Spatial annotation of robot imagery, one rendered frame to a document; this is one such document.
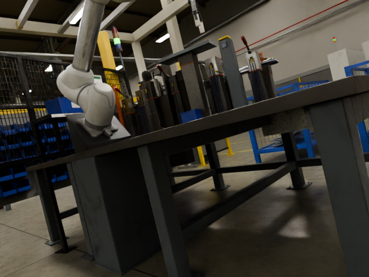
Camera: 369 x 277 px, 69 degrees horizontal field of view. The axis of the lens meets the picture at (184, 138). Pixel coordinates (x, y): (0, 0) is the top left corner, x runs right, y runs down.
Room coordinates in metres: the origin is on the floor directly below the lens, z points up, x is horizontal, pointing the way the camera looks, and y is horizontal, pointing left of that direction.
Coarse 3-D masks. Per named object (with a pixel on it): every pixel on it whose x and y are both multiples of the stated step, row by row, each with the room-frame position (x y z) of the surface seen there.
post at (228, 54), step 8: (224, 40) 1.56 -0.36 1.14; (224, 48) 1.56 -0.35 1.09; (232, 48) 1.56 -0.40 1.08; (224, 56) 1.57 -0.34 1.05; (232, 56) 1.54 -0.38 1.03; (224, 64) 1.57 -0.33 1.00; (232, 64) 1.55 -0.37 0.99; (232, 72) 1.55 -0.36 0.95; (232, 80) 1.56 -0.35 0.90; (240, 80) 1.57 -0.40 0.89; (232, 88) 1.57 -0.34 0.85; (240, 88) 1.54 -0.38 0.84; (232, 96) 1.57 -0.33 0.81; (240, 96) 1.55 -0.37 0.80; (240, 104) 1.55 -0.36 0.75
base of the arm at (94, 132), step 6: (78, 120) 1.60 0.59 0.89; (84, 120) 1.59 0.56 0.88; (84, 126) 1.57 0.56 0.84; (90, 126) 1.55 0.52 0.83; (96, 126) 1.55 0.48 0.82; (102, 126) 1.56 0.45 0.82; (108, 126) 1.60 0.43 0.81; (114, 126) 1.66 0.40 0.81; (90, 132) 1.55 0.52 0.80; (96, 132) 1.55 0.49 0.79; (102, 132) 1.58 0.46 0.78; (108, 132) 1.57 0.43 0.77
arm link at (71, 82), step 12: (96, 0) 1.33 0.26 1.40; (108, 0) 1.37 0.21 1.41; (84, 12) 1.37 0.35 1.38; (96, 12) 1.37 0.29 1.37; (84, 24) 1.39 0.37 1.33; (96, 24) 1.40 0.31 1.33; (84, 36) 1.42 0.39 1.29; (96, 36) 1.45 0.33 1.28; (84, 48) 1.45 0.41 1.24; (84, 60) 1.48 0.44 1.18; (72, 72) 1.49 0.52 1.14; (84, 72) 1.52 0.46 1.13; (60, 84) 1.55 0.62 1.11; (72, 84) 1.51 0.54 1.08; (84, 84) 1.53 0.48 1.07; (72, 96) 1.53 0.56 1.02
